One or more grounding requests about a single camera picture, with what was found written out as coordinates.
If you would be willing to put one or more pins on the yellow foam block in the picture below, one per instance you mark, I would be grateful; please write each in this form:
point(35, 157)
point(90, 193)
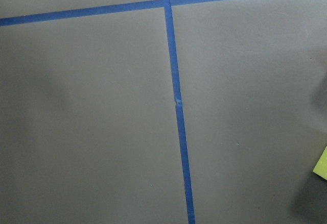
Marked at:
point(321, 166)

